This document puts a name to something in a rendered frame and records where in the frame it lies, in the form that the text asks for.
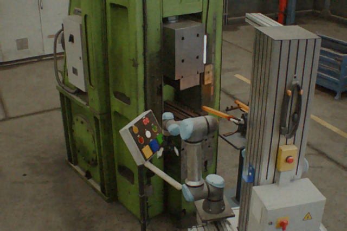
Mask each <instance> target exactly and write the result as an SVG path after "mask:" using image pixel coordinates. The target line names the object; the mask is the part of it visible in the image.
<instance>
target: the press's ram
mask: <svg viewBox="0 0 347 231"><path fill-rule="evenodd" d="M204 44H205V24H203V23H199V22H195V21H191V20H187V19H185V18H180V17H178V22H165V23H164V22H163V72H164V75H165V76H167V77H169V78H172V79H174V80H178V79H181V78H186V77H188V76H192V75H195V74H197V73H198V74H199V73H203V72H204Z"/></svg>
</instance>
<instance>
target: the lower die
mask: <svg viewBox="0 0 347 231"><path fill-rule="evenodd" d="M163 101H164V100H163ZM165 102H167V103H169V104H170V105H172V106H174V107H176V108H179V109H180V110H182V111H184V112H186V113H188V114H190V115H191V116H193V118H197V117H198V115H197V114H195V113H194V112H191V111H190V110H187V109H186V108H185V109H184V107H180V105H177V104H174V102H172V101H170V100H165ZM163 109H165V111H168V112H171V113H172V114H174V117H176V118H175V122H176V121H182V120H186V119H189V118H190V117H188V116H186V115H184V113H181V112H179V111H177V110H175V109H174V108H172V107H170V106H168V105H166V104H163ZM177 118H178V119H177ZM173 119H174V118H173Z"/></svg>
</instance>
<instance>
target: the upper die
mask: <svg viewBox="0 0 347 231"><path fill-rule="evenodd" d="M199 78H200V74H198V73H197V74H195V75H192V76H188V77H186V78H181V79H178V80H174V79H172V78H169V77H167V76H165V75H164V83H166V84H168V85H170V86H172V87H175V88H177V89H179V90H181V89H185V88H188V87H192V86H195V85H199Z"/></svg>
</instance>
